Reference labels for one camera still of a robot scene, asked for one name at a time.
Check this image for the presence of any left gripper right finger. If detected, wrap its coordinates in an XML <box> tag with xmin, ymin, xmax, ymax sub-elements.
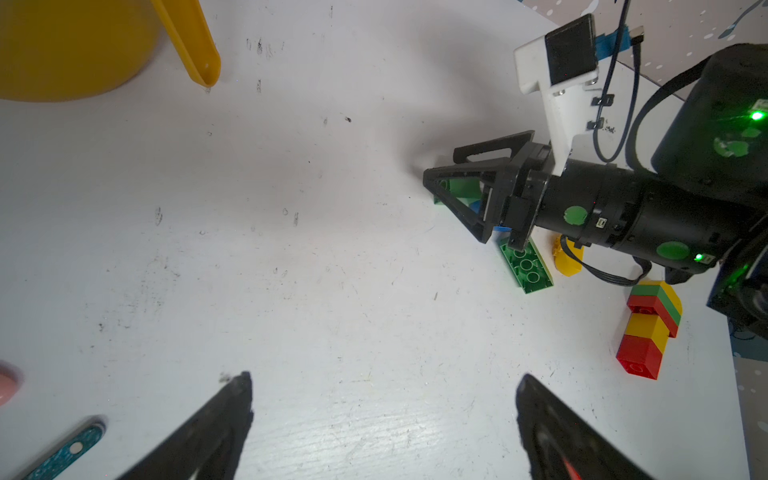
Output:
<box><xmin>516</xmin><ymin>374</ymin><xmax>648</xmax><ymax>480</ymax></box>

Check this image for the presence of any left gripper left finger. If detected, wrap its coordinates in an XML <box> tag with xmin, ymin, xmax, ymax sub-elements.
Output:
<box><xmin>121</xmin><ymin>371</ymin><xmax>253</xmax><ymax>479</ymax></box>

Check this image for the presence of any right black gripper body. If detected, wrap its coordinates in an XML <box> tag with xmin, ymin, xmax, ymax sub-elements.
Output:
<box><xmin>525</xmin><ymin>142</ymin><xmax>648</xmax><ymax>250</ymax></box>

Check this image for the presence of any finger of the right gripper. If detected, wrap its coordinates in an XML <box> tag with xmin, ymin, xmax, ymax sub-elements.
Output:
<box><xmin>423</xmin><ymin>143</ymin><xmax>537</xmax><ymax>245</ymax></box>
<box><xmin>453</xmin><ymin>130</ymin><xmax>535</xmax><ymax>164</ymax></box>

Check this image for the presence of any green square lego brick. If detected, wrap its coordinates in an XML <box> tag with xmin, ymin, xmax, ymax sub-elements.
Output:
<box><xmin>439</xmin><ymin>178</ymin><xmax>483</xmax><ymax>206</ymax></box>

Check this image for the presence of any blue lego brick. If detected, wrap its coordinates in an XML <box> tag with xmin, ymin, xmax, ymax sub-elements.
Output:
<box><xmin>469</xmin><ymin>199</ymin><xmax>512</xmax><ymax>234</ymax></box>

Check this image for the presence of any green long lego brick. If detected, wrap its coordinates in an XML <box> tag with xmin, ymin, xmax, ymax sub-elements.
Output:
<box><xmin>498</xmin><ymin>237</ymin><xmax>554</xmax><ymax>294</ymax></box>
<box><xmin>627</xmin><ymin>284</ymin><xmax>683</xmax><ymax>336</ymax></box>

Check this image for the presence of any red long lego brick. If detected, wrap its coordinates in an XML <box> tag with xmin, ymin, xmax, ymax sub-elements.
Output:
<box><xmin>627</xmin><ymin>295</ymin><xmax>682</xmax><ymax>338</ymax></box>

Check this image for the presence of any yellow curved lego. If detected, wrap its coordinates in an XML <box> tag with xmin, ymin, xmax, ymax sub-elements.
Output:
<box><xmin>639</xmin><ymin>280</ymin><xmax>684</xmax><ymax>314</ymax></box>
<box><xmin>552</xmin><ymin>235</ymin><xmax>584</xmax><ymax>277</ymax></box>

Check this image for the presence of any red square lego brick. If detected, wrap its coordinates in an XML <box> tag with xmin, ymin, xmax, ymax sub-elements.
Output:
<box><xmin>563</xmin><ymin>460</ymin><xmax>582</xmax><ymax>480</ymax></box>
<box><xmin>616</xmin><ymin>335</ymin><xmax>663</xmax><ymax>380</ymax></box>

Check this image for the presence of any yellow square lego brick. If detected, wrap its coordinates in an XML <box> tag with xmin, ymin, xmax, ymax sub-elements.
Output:
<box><xmin>625</xmin><ymin>313</ymin><xmax>670</xmax><ymax>354</ymax></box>

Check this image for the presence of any yellow pot with black lid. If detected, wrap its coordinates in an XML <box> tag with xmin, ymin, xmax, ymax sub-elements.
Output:
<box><xmin>1</xmin><ymin>1</ymin><xmax>221</xmax><ymax>102</ymax></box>

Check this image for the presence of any metal fork green handle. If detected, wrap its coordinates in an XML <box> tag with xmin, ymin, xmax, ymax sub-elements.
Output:
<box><xmin>21</xmin><ymin>419</ymin><xmax>106</xmax><ymax>480</ymax></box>

